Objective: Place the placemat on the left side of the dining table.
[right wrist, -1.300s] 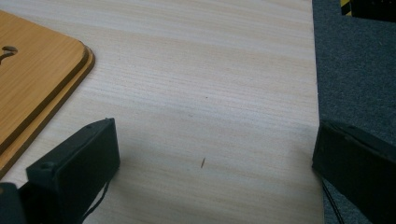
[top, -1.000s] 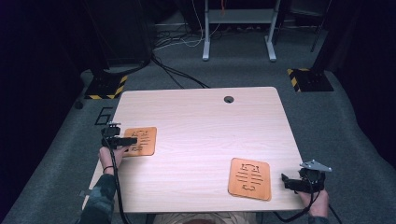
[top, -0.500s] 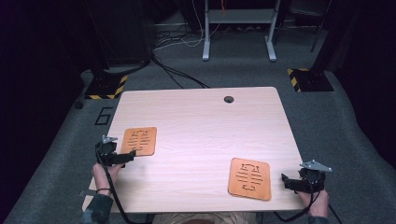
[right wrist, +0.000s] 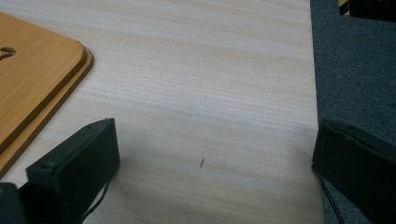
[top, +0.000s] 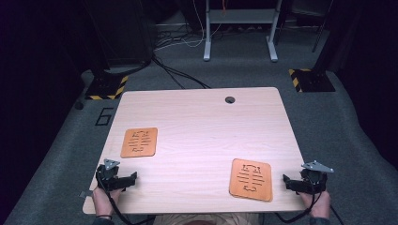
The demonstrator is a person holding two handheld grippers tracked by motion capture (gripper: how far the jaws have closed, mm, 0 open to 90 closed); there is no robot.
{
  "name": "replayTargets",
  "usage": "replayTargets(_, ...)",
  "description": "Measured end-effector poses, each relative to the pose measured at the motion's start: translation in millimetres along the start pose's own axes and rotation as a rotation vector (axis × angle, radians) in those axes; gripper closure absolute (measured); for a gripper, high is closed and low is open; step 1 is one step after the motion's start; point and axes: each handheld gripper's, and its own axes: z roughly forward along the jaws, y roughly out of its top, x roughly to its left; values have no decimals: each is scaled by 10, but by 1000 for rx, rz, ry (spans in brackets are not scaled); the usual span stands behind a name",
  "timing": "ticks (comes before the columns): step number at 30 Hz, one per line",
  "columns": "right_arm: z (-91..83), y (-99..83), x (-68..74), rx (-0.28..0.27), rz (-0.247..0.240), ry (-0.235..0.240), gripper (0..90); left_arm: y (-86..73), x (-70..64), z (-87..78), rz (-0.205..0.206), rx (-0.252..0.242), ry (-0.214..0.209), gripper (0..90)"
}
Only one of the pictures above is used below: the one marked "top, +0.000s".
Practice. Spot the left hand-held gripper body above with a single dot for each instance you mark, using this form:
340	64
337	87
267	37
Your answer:
109	181

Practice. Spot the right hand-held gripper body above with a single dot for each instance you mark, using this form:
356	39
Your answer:
313	182

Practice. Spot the orange leather mat with cutouts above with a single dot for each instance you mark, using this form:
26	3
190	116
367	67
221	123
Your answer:
250	179
139	142

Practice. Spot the person's left hand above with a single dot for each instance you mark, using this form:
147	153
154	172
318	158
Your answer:
104	201

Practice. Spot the person's right hand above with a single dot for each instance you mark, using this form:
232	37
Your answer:
319	204

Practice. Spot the grey tape piece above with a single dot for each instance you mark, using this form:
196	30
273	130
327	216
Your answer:
84	194

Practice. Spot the black wristband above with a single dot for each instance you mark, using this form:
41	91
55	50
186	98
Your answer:
104	216

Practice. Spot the small black round object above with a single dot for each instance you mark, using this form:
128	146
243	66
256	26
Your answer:
79	105

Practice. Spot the person's beige trouser legs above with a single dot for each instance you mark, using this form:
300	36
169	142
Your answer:
206	219

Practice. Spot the black stand base hazard tape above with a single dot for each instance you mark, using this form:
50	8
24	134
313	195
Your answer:
104	86
313	81

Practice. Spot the black cabinet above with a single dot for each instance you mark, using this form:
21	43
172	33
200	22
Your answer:
122	31

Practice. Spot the thin black tripod leg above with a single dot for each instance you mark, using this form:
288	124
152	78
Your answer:
320	29

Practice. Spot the black stand post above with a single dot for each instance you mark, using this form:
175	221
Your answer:
331	34

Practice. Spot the grey metal desk frame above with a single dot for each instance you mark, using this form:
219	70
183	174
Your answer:
241	16

